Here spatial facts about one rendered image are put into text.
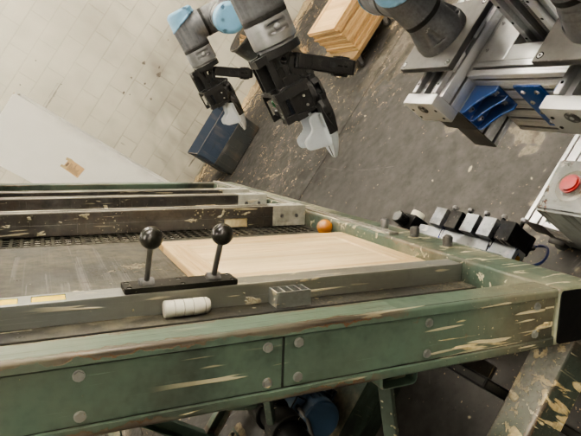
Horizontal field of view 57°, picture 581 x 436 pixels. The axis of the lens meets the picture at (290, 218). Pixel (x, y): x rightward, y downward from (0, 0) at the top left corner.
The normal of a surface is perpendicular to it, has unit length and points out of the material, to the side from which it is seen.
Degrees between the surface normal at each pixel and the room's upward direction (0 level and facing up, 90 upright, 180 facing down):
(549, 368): 0
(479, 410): 0
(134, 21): 90
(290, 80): 90
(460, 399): 0
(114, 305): 90
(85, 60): 90
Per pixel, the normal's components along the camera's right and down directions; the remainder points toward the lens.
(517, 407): -0.76, -0.48
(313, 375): 0.42, 0.15
